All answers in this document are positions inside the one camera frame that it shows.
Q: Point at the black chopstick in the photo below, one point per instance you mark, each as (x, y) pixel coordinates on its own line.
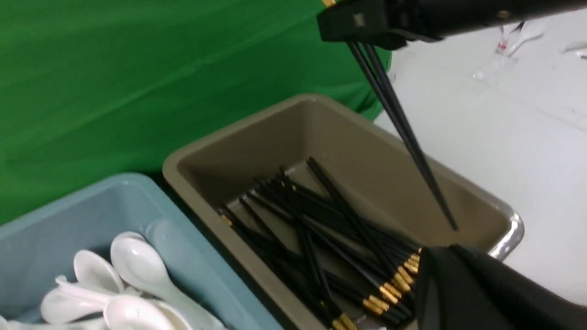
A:
(408, 133)
(394, 114)

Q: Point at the teal plastic bin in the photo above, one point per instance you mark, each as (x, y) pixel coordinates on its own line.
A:
(39, 246)

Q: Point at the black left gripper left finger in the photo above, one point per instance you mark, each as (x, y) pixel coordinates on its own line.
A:
(392, 24)

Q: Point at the pile of white spoons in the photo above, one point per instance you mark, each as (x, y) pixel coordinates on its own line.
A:
(132, 291)

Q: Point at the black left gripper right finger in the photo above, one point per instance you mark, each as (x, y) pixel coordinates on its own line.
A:
(464, 288)

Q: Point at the brown plastic bin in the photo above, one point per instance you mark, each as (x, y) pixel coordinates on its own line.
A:
(369, 166)

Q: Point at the pile of black chopsticks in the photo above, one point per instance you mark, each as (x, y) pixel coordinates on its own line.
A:
(320, 246)

